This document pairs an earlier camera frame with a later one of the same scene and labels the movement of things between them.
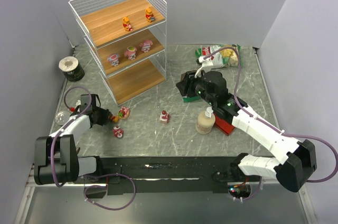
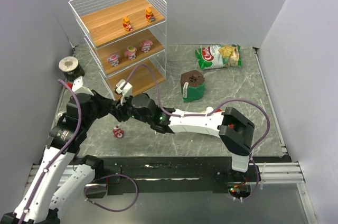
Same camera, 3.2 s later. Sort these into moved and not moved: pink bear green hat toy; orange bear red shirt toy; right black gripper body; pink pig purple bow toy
Moved: right black gripper body
Not moved: pink bear green hat toy; pink pig purple bow toy; orange bear red shirt toy
